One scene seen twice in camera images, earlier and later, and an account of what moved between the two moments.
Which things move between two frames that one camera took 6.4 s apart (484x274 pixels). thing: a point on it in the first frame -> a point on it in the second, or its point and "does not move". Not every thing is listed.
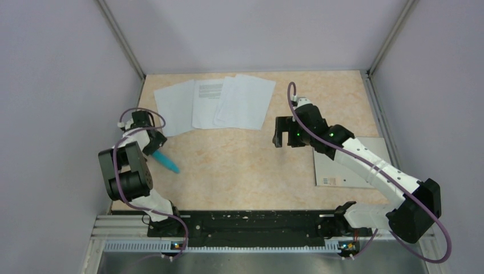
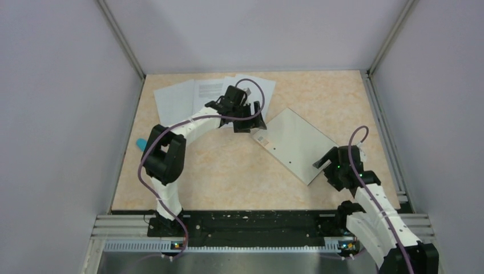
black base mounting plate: x=251 y=228 does not move
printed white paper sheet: x=206 y=96 does not move
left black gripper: x=159 y=141 -> x=257 y=123
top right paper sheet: x=246 y=102 does not move
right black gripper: x=283 y=124 -> x=333 y=156
